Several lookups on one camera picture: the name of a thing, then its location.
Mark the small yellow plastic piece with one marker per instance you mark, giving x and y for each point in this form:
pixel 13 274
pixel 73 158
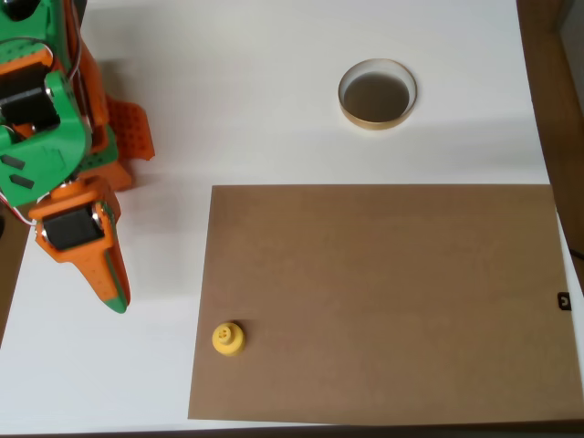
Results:
pixel 228 341

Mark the brown cardboard sheet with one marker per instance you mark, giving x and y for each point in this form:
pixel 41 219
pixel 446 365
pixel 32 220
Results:
pixel 365 296

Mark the orange robot base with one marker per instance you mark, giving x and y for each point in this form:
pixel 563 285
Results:
pixel 132 132

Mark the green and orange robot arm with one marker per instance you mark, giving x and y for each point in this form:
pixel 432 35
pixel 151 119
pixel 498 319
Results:
pixel 45 155

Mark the orange gripper, black servo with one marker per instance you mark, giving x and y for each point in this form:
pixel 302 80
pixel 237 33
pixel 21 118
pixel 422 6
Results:
pixel 73 230

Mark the small black clip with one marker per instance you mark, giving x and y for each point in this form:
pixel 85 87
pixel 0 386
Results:
pixel 564 301

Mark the round gold-rimmed dish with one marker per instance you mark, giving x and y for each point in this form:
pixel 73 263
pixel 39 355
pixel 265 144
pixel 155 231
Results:
pixel 376 98

